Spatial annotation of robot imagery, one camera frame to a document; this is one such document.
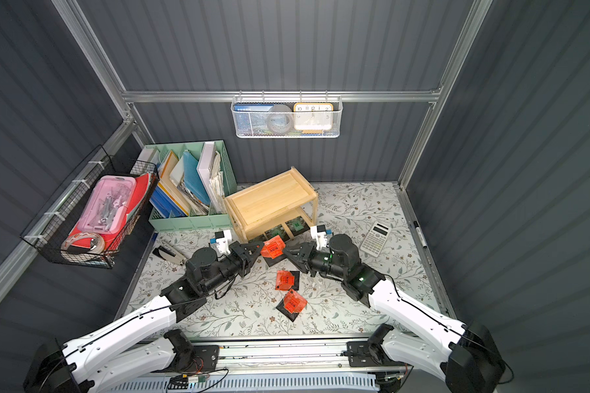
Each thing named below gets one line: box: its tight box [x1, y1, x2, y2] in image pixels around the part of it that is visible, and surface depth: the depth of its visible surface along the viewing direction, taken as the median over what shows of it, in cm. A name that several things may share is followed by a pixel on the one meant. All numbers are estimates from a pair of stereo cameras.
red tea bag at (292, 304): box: [275, 289, 308, 323], surface depth 86 cm
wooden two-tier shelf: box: [224, 167, 319, 244], surface depth 91 cm
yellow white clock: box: [293, 102, 335, 131], surface depth 90 cm
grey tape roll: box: [266, 103, 293, 135], surface depth 89 cm
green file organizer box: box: [136, 140, 238, 231], surface depth 98 cm
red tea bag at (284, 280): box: [274, 270, 295, 291], surface depth 91 cm
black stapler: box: [151, 243, 187, 266], surface depth 96 cm
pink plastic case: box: [77, 175, 137, 235], surface depth 74 cm
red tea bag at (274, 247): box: [260, 234, 286, 260], surface depth 74 cm
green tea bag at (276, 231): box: [263, 224, 291, 242], surface depth 103 cm
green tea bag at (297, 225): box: [285, 215, 311, 237], surface depth 104 cm
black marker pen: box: [413, 220, 428, 249], surface depth 109 cm
